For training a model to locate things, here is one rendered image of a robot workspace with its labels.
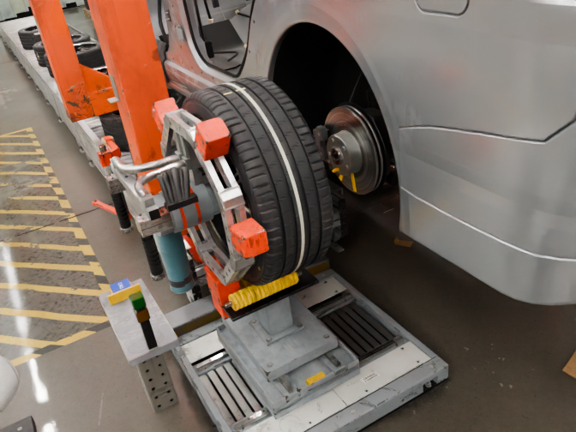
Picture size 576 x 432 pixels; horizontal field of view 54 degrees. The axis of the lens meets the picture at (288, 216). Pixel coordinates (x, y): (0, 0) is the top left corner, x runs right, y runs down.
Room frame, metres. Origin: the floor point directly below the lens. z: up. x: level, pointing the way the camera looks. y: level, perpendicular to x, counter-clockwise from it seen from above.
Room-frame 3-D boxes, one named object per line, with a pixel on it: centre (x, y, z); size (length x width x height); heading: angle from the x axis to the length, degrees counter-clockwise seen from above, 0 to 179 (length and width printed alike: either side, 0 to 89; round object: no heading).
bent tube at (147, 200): (1.48, 0.33, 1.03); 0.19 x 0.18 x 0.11; 116
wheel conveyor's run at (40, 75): (8.48, 3.08, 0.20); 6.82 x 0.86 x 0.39; 26
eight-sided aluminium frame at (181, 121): (1.62, 0.26, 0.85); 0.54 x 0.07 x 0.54; 26
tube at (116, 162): (1.66, 0.41, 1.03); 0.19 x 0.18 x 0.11; 116
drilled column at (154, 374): (1.62, 0.59, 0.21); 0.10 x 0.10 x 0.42; 26
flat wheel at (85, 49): (6.34, 2.02, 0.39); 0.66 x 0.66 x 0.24
